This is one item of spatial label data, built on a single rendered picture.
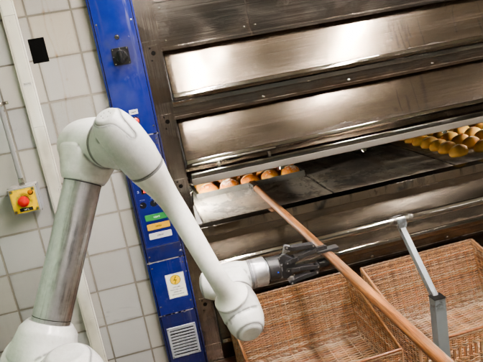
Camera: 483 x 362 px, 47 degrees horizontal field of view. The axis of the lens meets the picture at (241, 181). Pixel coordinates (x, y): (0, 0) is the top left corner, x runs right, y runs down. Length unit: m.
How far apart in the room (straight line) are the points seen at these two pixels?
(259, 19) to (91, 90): 0.69
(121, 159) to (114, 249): 0.91
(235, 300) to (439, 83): 1.40
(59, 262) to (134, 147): 0.36
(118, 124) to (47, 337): 0.56
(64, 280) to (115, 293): 0.84
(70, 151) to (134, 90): 0.66
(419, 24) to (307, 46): 0.49
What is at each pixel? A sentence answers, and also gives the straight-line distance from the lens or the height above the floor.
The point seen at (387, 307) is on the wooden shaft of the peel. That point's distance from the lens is 1.45.
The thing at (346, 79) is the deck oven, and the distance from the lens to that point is 2.33.
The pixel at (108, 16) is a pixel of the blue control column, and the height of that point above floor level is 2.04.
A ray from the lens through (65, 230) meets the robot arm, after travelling 1.52.
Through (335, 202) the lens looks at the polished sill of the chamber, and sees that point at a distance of 2.39.
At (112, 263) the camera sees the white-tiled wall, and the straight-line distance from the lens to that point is 2.30.
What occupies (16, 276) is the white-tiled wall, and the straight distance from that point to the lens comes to 2.35.
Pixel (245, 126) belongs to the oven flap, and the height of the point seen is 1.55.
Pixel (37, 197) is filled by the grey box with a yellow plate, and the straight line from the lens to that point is 2.17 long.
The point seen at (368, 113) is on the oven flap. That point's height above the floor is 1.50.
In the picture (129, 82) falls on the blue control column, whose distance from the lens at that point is 2.12.
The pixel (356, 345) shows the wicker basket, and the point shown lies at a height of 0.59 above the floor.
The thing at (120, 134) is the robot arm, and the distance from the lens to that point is 1.38.
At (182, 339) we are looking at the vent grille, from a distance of 2.42.
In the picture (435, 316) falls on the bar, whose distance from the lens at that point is 2.04.
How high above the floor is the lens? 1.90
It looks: 15 degrees down
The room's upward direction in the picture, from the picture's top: 10 degrees counter-clockwise
